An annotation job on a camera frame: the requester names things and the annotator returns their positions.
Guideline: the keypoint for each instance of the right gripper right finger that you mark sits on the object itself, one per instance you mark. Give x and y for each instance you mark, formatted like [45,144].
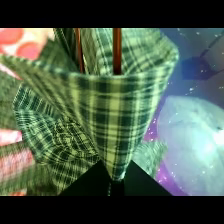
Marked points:
[140,181]

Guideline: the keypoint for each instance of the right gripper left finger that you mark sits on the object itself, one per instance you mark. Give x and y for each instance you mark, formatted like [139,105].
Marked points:
[93,181]

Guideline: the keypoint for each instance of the brown clothes hanger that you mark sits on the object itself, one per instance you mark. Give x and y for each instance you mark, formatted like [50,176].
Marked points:
[117,50]

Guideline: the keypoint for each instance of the checked shirt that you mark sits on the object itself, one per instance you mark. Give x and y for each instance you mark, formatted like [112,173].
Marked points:
[110,110]

